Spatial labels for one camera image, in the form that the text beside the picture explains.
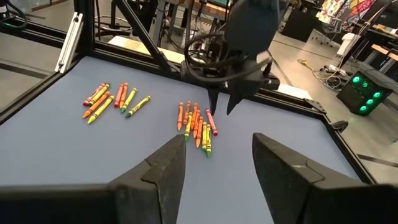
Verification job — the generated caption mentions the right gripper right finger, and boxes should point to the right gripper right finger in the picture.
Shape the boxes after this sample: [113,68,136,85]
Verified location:
[252,133,398,224]

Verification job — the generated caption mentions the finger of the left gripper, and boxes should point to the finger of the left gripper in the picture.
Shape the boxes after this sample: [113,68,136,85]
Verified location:
[226,90,246,116]
[207,86,220,116]

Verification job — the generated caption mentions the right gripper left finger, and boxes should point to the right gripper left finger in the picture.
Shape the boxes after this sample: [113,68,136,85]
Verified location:
[0,134,187,224]

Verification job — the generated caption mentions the yellow green crayon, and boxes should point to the yellow green crayon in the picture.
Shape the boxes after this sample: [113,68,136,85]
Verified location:
[88,82,111,106]
[184,111,193,142]
[125,95,152,119]
[205,124,213,158]

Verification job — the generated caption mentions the grey table mat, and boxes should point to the grey table mat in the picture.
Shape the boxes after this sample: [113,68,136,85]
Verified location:
[0,55,361,224]

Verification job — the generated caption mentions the black computer green fans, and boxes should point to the black computer green fans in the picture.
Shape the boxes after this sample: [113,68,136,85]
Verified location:
[336,70,393,116]

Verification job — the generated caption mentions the colourful patterned cloth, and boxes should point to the colourful patterned cloth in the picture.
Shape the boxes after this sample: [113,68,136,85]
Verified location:
[317,0,377,32]

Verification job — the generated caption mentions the wooden top desk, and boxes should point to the wooden top desk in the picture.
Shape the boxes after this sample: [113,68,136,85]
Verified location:
[362,24,398,73]

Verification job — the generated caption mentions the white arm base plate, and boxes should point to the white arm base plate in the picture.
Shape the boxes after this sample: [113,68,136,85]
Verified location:
[276,83,313,100]

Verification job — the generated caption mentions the black frame bracket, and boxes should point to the black frame bracket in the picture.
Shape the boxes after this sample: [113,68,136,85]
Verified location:
[331,120,349,133]

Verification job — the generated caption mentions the black table frame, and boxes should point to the black table frame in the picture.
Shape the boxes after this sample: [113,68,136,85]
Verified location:
[0,0,377,184]

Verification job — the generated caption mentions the silver aluminium bracket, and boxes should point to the silver aluminium bracket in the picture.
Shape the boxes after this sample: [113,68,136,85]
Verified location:
[55,11,84,74]

